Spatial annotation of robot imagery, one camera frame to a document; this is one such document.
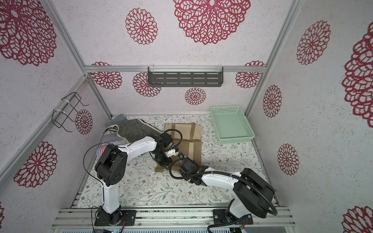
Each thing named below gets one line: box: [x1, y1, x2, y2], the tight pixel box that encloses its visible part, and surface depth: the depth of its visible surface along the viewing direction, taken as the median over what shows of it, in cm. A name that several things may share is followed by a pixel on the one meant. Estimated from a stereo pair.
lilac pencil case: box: [102, 133, 124, 143], surface depth 105 cm
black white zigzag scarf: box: [104, 118, 165, 144], surface depth 108 cm
